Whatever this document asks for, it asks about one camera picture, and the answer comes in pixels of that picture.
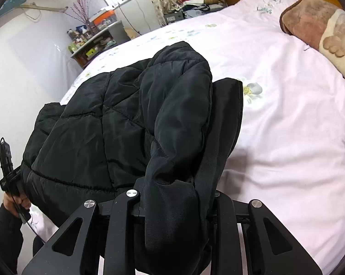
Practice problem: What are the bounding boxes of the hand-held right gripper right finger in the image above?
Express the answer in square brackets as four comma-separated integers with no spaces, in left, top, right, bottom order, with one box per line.
[207,190,323,275]

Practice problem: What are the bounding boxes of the white appliance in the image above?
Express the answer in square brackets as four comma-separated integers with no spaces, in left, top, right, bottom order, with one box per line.
[115,0,163,36]

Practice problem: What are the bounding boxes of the pink flower branches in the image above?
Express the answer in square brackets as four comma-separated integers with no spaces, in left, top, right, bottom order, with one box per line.
[64,0,95,26]

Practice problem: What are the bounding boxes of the cluttered wooden shelf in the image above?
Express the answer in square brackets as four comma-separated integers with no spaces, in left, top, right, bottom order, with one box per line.
[67,20,133,70]

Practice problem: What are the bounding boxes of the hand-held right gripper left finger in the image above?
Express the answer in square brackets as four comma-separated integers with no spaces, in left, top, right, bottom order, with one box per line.
[22,188,147,275]

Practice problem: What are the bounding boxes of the pile of folded clothes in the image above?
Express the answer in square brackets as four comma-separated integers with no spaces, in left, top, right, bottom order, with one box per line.
[163,0,228,25]

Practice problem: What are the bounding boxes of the black padded hooded jacket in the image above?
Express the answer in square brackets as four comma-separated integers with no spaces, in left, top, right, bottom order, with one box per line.
[20,41,244,275]

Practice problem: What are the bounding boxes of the cream paw print blanket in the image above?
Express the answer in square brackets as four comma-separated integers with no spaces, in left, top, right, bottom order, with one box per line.
[318,8,345,89]

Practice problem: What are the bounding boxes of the brown plush blanket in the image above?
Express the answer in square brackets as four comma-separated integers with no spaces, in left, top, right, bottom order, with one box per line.
[279,0,345,52]

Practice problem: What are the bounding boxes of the orange storage box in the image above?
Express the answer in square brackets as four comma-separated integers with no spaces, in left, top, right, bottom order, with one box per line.
[90,9,116,27]

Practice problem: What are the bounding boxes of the person's left forearm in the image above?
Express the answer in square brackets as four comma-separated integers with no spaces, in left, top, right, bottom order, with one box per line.
[0,203,25,275]

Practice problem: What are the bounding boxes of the teal wall decoration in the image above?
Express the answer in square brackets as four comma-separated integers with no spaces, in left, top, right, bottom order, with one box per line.
[0,0,29,21]

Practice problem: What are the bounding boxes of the pink floral bed sheet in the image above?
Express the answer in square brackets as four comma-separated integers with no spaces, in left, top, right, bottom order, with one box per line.
[32,0,345,273]

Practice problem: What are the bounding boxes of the person's left hand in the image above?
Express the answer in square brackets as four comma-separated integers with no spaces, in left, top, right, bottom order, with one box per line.
[2,190,32,217]

